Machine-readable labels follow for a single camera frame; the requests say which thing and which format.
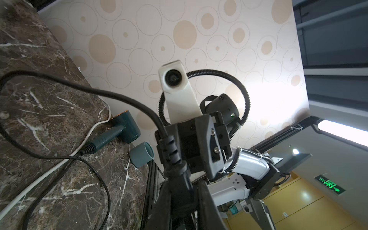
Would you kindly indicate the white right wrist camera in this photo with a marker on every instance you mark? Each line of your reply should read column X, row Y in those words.
column 179, row 95

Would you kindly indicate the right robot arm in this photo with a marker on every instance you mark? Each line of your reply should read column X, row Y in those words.
column 247, row 176

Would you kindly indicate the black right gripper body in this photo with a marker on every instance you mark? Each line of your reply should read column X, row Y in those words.
column 202, row 142

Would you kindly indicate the green blow dryer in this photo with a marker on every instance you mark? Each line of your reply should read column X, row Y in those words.
column 123, row 127

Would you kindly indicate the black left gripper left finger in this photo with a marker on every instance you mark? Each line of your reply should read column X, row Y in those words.
column 161, row 214

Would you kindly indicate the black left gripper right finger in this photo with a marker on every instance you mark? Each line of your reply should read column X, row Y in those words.
column 208, row 215

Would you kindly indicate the teal ceramic cup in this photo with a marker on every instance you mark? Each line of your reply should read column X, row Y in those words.
column 141, row 154

